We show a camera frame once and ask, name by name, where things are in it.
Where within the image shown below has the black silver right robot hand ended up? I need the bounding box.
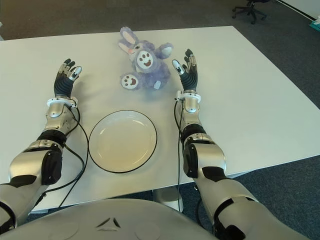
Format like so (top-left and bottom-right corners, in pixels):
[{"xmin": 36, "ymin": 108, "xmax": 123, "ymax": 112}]
[{"xmin": 171, "ymin": 48, "xmax": 200, "ymax": 94}]

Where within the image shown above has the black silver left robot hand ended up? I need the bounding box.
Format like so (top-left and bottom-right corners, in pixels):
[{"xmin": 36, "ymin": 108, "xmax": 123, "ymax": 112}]
[{"xmin": 53, "ymin": 58, "xmax": 83, "ymax": 97}]

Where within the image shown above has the purple plush bunny doll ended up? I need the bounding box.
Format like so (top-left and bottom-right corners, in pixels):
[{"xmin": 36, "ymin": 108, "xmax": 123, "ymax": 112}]
[{"xmin": 118, "ymin": 26, "xmax": 174, "ymax": 90}]

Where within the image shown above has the white plate with black rim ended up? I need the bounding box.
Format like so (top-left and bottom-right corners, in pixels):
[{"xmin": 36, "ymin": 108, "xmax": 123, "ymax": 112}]
[{"xmin": 88, "ymin": 109, "xmax": 158, "ymax": 173}]

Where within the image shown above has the black office chair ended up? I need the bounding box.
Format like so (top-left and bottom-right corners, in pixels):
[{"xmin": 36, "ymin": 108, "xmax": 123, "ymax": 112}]
[{"xmin": 231, "ymin": 0, "xmax": 268, "ymax": 25}]

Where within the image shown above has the grey table base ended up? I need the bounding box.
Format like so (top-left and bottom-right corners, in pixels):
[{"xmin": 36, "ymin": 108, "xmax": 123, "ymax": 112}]
[{"xmin": 152, "ymin": 187, "xmax": 185, "ymax": 213}]

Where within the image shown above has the silver robot torso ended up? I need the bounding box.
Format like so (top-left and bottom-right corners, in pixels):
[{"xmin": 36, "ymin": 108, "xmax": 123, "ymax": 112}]
[{"xmin": 0, "ymin": 198, "xmax": 218, "ymax": 240}]

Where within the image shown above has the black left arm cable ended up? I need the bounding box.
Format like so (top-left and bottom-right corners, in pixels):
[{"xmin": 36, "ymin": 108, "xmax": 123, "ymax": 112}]
[{"xmin": 42, "ymin": 104, "xmax": 90, "ymax": 208}]

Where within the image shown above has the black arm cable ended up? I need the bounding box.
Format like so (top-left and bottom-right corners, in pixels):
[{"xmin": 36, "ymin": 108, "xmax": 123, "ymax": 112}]
[
  {"xmin": 174, "ymin": 99, "xmax": 183, "ymax": 213},
  {"xmin": 42, "ymin": 104, "xmax": 90, "ymax": 208}
]

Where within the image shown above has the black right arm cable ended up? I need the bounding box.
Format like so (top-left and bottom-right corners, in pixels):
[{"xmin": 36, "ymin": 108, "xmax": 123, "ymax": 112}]
[{"xmin": 174, "ymin": 99, "xmax": 183, "ymax": 213}]

